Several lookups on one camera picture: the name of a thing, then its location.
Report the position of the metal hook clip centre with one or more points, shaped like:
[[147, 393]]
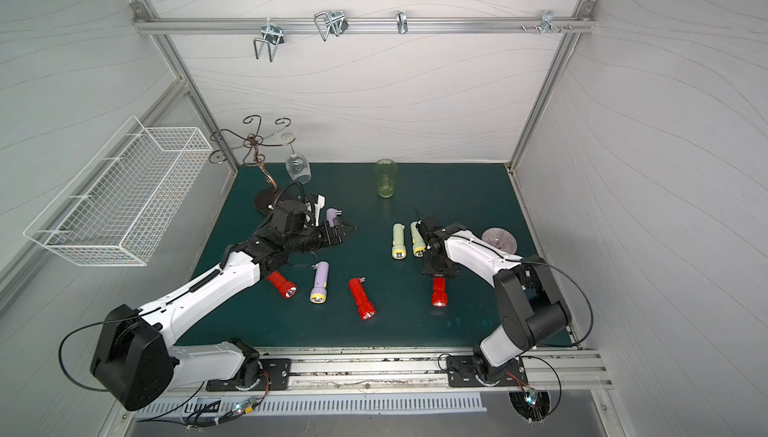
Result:
[[330, 22]]

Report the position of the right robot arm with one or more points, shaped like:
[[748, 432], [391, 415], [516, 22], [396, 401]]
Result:
[[530, 302]]

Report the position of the small metal clip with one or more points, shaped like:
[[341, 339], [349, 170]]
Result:
[[401, 22]]

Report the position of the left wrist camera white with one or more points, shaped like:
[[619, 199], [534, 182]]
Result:
[[315, 203]]

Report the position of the white wire basket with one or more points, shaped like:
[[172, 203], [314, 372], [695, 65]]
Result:
[[115, 211]]

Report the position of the purple flashlight row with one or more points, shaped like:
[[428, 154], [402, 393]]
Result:
[[318, 294], [333, 216]]

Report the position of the metal hook clip left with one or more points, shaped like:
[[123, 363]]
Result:
[[272, 36]]

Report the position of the metal clip right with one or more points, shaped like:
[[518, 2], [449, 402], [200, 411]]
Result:
[[547, 24]]

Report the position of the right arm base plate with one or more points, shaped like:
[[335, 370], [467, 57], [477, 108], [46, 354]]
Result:
[[463, 371]]

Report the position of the clear wine glass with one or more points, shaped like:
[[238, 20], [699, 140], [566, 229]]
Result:
[[297, 165]]

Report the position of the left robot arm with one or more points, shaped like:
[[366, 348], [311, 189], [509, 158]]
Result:
[[138, 358]]

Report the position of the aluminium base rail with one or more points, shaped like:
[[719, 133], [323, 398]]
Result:
[[415, 369]]

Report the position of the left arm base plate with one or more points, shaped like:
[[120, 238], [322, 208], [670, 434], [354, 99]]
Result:
[[266, 374]]

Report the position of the metal hook clip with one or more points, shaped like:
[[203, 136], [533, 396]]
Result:
[[272, 36], [330, 22]]

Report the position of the pale green flashlight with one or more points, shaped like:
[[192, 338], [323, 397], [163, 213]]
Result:
[[418, 243], [398, 250]]

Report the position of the red flashlight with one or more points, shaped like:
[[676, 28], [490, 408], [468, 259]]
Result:
[[365, 307], [439, 296], [285, 287]]

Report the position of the aluminium top rail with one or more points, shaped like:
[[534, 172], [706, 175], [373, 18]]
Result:
[[357, 25]]

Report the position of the metal wine glass rack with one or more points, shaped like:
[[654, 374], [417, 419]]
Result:
[[252, 142]]

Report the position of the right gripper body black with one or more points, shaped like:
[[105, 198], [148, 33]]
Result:
[[429, 238]]

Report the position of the green glass tumbler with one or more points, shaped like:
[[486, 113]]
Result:
[[385, 172]]

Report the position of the pink striped bowl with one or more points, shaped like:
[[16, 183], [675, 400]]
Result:
[[501, 239]]

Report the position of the white vent strip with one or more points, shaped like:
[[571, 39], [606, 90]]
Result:
[[325, 404]]

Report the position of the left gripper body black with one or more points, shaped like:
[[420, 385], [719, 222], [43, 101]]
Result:
[[336, 232]]

